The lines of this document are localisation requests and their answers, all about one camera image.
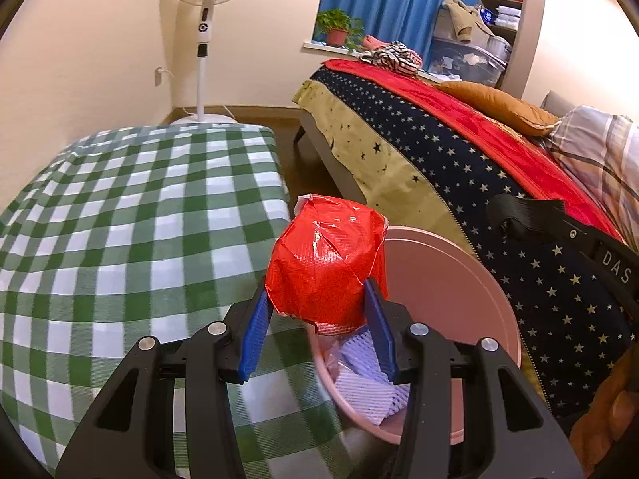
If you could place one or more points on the potted green plant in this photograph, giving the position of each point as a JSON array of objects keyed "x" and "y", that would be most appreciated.
[{"x": 337, "y": 37}]

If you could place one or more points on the plaid pillow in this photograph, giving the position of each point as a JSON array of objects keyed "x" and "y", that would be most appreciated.
[{"x": 599, "y": 159}]

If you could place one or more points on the white window sill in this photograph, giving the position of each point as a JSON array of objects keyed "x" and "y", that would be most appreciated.
[{"x": 319, "y": 46}]

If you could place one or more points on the grey headboard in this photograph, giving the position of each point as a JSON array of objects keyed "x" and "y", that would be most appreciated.
[{"x": 559, "y": 102}]

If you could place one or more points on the white folded towels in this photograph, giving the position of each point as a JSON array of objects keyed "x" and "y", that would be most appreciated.
[{"x": 509, "y": 16}]

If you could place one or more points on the pink clothes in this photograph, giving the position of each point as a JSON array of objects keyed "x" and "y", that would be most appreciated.
[{"x": 372, "y": 40}]

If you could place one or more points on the bed with starry blanket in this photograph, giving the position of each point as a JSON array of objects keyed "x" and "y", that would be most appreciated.
[{"x": 449, "y": 169}]

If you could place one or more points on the white foam netting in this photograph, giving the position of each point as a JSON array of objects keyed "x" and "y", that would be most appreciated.
[{"x": 359, "y": 384}]

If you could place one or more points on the white standing fan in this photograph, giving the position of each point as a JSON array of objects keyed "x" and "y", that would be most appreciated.
[{"x": 202, "y": 25}]

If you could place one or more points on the red foil wrapper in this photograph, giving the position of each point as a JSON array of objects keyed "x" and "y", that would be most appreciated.
[{"x": 324, "y": 269}]

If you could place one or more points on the green checked tablecloth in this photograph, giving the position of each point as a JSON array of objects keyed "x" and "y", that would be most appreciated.
[{"x": 125, "y": 209}]

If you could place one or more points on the yellow green bed sheet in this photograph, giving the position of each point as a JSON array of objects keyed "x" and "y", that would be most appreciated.
[{"x": 359, "y": 149}]

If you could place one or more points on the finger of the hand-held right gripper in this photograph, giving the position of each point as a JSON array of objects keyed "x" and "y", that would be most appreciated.
[{"x": 524, "y": 209}]

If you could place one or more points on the white wall outlet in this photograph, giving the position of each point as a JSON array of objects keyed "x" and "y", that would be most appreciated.
[{"x": 159, "y": 76}]

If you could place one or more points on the beige coat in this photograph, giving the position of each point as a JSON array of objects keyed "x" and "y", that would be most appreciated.
[{"x": 464, "y": 15}]

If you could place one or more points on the person's right hand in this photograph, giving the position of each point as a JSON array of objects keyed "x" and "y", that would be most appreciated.
[{"x": 609, "y": 409}]

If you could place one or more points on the grey metal pot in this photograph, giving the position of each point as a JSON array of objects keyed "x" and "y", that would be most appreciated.
[{"x": 499, "y": 47}]

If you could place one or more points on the red blanket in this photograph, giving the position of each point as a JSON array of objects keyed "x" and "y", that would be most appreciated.
[{"x": 449, "y": 110}]

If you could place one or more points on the orange pillow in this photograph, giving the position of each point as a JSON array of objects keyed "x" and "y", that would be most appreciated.
[{"x": 499, "y": 102}]

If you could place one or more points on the grey bed frame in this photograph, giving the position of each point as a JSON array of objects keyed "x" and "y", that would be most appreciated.
[{"x": 324, "y": 144}]

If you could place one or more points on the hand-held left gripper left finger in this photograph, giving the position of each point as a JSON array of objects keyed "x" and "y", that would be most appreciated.
[{"x": 257, "y": 334}]

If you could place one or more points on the blue white pack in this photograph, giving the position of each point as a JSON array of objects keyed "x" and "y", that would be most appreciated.
[{"x": 489, "y": 14}]

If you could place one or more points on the wooden shelf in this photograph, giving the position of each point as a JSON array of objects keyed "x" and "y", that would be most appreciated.
[{"x": 504, "y": 1}]

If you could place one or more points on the clear blue storage box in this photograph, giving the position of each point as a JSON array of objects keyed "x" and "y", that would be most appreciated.
[{"x": 474, "y": 67}]

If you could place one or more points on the black white striped clothes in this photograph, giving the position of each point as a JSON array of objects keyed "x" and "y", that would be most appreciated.
[{"x": 394, "y": 57}]

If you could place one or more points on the blue curtain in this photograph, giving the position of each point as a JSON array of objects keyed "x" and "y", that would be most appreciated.
[{"x": 399, "y": 0}]

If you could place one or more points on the pink plastic bin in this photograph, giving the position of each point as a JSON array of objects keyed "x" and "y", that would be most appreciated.
[{"x": 439, "y": 284}]

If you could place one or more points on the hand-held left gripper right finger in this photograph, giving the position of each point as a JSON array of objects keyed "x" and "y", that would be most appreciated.
[{"x": 382, "y": 332}]

